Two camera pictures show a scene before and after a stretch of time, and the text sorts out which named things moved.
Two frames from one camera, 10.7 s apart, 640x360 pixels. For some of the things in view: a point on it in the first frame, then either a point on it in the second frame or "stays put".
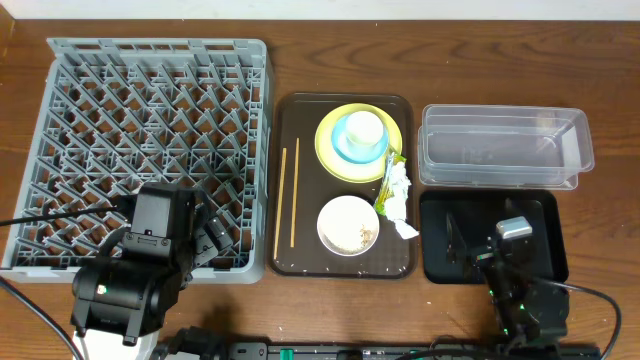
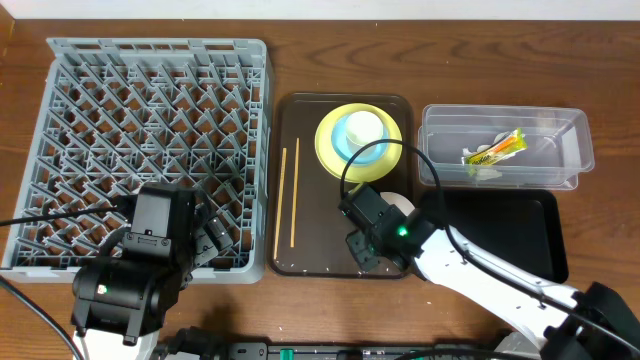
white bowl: [347, 225] → [398, 200]
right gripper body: [480, 256] → [360, 245]
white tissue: [396, 203] → [484, 174]
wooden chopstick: [292, 237] stays put
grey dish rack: [119, 112] stays put
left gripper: [208, 235] stays put
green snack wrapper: [387, 189] → [505, 145]
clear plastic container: [504, 146] stays put
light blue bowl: [339, 142] stays put
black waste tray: [456, 225] stays put
